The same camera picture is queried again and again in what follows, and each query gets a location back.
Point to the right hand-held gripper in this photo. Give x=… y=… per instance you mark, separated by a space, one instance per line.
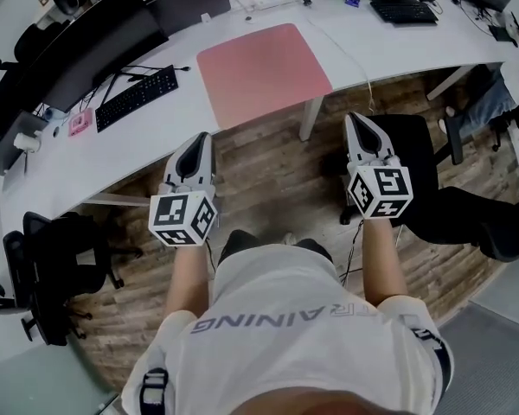
x=385 y=190

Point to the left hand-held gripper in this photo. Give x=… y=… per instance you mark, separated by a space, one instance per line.
x=177 y=214

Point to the pink mat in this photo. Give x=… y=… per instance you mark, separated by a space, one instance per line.
x=259 y=72

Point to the person's left forearm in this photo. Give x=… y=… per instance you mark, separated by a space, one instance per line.
x=188 y=279

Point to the white desk leg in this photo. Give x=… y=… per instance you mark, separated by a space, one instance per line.
x=310 y=117

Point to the person's black trousers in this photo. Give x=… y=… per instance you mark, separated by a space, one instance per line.
x=238 y=244

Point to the small pink card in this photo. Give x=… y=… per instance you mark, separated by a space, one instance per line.
x=80 y=123

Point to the person's white shoe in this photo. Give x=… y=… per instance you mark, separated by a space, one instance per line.
x=288 y=238

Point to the black flat keyboard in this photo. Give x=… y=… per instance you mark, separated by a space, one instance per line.
x=404 y=10

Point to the small blue card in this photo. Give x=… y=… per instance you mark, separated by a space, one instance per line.
x=352 y=2

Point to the black curved monitor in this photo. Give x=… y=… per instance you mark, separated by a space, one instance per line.
x=91 y=46

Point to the dark desk divider panel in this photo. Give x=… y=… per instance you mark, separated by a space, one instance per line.
x=190 y=4

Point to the white cup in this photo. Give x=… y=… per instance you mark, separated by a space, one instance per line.
x=28 y=142

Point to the black mesh office chair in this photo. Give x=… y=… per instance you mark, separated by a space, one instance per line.
x=36 y=43

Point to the person's white t-shirt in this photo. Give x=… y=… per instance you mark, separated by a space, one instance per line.
x=285 y=340

